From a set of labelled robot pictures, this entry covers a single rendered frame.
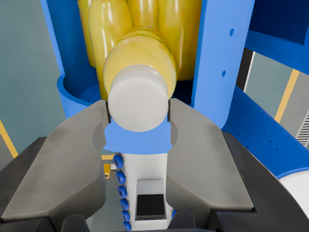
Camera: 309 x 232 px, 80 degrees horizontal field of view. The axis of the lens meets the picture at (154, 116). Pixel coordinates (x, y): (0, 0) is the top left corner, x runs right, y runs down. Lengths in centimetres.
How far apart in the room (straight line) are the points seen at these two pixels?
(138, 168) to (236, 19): 58
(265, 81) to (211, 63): 158
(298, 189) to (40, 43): 162
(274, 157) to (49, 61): 149
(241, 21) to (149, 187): 60
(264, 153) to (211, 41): 62
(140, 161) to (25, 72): 129
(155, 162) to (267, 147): 40
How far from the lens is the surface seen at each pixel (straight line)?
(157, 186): 72
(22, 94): 184
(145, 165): 69
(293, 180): 73
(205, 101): 22
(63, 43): 35
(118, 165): 61
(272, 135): 83
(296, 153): 78
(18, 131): 208
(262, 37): 73
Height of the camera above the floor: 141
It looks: 59 degrees down
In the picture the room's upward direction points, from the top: 176 degrees clockwise
